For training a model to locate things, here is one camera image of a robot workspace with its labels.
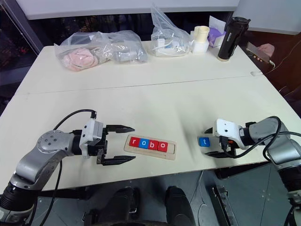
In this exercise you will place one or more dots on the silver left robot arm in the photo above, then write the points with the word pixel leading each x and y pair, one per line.
pixel 49 143

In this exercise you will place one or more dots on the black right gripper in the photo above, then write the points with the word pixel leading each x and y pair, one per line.
pixel 227 144

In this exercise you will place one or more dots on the plastic bag with pink cloth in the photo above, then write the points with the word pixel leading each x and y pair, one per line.
pixel 77 58

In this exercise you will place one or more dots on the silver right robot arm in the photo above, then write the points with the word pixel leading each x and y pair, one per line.
pixel 284 150

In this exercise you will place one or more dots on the bystander's bare hand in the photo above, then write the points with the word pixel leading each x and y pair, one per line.
pixel 268 49

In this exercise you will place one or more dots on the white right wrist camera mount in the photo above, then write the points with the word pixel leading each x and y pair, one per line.
pixel 227 129

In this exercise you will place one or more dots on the dark smartphone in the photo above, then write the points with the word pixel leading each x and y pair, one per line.
pixel 256 53

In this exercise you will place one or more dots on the black travel tumbler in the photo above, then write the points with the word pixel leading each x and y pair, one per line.
pixel 228 42

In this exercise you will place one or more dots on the red letter tile b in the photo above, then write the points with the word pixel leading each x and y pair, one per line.
pixel 152 145

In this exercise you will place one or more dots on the cream plastic cup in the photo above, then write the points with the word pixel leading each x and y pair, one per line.
pixel 202 35

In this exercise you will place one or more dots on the plastic bag with grey items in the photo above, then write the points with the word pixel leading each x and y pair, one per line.
pixel 127 55

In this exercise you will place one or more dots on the red letter tile r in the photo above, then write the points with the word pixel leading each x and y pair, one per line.
pixel 134 142

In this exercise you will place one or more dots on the blue letter tile o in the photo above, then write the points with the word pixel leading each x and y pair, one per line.
pixel 143 143

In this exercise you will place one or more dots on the dark rounded shape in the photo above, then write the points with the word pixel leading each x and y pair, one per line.
pixel 122 204
pixel 178 204

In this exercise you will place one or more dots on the red letter tile o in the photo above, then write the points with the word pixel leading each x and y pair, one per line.
pixel 162 146

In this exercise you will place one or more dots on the blue letter tile t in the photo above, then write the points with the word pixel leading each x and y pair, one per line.
pixel 204 142

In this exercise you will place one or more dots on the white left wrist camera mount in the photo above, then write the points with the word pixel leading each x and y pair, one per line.
pixel 90 134

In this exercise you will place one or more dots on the dark metal frame post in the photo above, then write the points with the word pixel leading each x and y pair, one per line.
pixel 26 28

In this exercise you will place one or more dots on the purple tissue box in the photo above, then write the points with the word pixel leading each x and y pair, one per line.
pixel 215 38

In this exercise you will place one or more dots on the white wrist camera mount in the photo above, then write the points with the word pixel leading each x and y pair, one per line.
pixel 90 134
pixel 227 129

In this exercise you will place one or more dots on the wooden letter tray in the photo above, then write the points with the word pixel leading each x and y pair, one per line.
pixel 171 153

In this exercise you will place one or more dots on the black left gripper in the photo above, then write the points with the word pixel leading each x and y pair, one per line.
pixel 104 143

